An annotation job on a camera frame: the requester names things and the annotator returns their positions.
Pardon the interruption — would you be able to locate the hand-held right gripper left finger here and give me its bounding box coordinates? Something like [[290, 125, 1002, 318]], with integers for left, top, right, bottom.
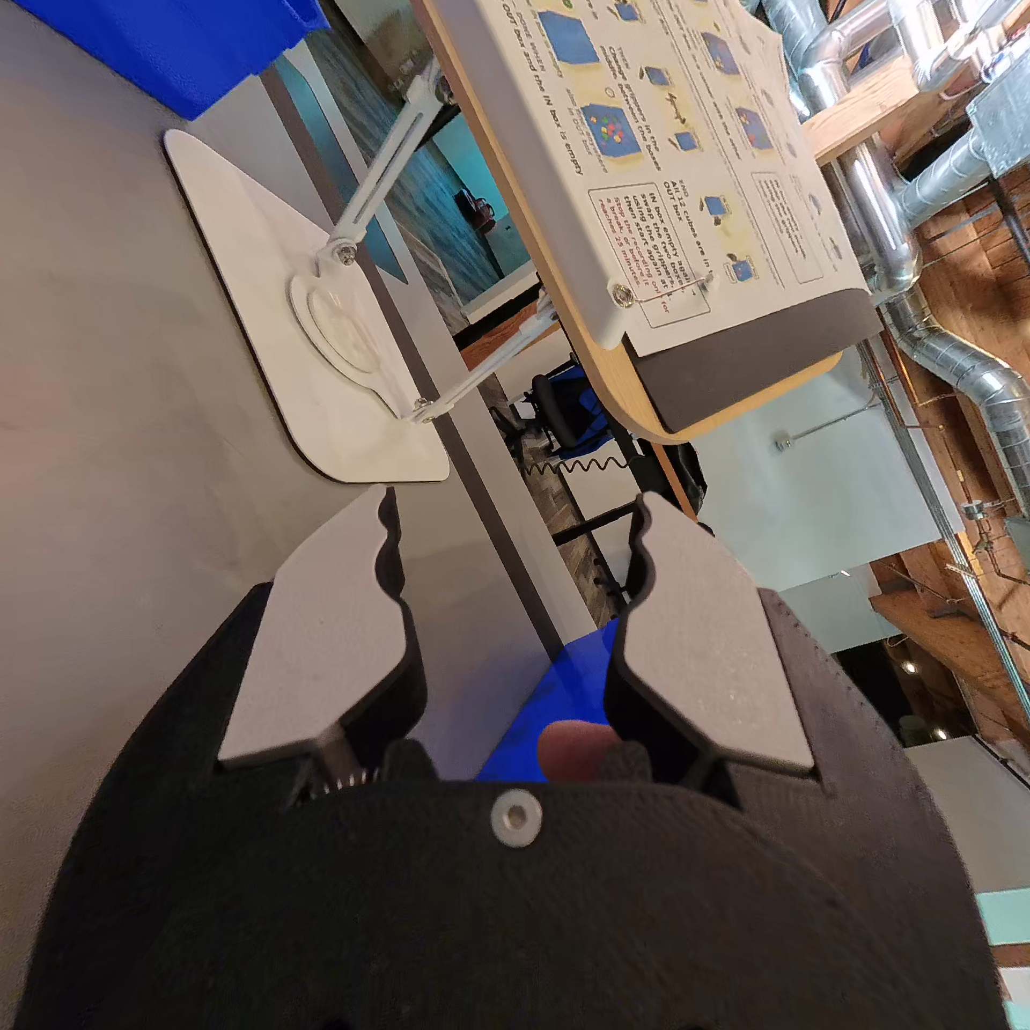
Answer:
[[217, 486, 429, 775]]

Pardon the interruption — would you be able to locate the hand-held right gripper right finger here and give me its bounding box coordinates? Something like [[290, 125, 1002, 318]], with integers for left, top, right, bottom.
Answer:
[[604, 491, 816, 788]]

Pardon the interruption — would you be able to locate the blue plastic bin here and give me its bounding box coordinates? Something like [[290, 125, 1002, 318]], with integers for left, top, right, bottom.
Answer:
[[475, 618, 622, 783], [12, 0, 333, 122]]

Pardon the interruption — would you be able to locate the person's right hand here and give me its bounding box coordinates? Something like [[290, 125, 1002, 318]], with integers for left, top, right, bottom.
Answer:
[[538, 720, 627, 783]]

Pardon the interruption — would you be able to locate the blue cloth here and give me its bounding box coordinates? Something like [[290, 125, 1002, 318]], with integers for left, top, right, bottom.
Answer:
[[555, 359, 614, 445]]

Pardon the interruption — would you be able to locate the black office chair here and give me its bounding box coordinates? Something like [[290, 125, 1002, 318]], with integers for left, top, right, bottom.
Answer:
[[491, 370, 621, 453]]

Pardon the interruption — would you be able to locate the white instruction board stand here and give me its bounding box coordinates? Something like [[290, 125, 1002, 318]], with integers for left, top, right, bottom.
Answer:
[[288, 0, 886, 447]]

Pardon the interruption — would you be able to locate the white rounded mat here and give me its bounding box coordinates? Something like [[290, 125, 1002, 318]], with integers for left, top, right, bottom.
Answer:
[[163, 129, 450, 485]]

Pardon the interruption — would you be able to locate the printed instruction sheet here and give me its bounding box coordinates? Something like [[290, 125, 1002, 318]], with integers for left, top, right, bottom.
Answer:
[[483, 0, 874, 359]]

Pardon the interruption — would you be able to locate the black coiled cable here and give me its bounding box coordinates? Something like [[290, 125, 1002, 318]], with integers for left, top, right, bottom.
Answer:
[[527, 453, 630, 480]]

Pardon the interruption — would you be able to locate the silver ventilation duct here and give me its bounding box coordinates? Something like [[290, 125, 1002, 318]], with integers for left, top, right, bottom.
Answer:
[[760, 0, 1030, 516]]

